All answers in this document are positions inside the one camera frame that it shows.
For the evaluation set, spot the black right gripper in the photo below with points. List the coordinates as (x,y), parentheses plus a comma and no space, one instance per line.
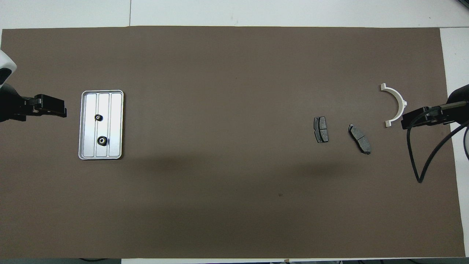
(458,110)

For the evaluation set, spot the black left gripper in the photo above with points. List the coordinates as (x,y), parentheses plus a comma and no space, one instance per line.
(11,104)

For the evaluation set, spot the small black bearing gear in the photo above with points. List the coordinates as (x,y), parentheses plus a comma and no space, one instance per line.
(98,117)

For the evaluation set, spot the large black bearing gear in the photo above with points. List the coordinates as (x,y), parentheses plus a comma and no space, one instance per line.
(102,140)

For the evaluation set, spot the silver metal tray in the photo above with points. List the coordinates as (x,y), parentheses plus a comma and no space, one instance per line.
(113,110)

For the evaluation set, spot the curved dark brake pad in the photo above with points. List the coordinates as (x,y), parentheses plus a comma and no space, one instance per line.
(359,138)

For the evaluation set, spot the rectangular dark brake pad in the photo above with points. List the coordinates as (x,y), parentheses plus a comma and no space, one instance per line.
(321,129)

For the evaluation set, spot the brown table mat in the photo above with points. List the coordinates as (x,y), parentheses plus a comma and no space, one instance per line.
(234,73)

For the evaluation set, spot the white semicircular plastic bracket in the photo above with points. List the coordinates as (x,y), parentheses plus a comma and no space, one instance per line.
(383,87)

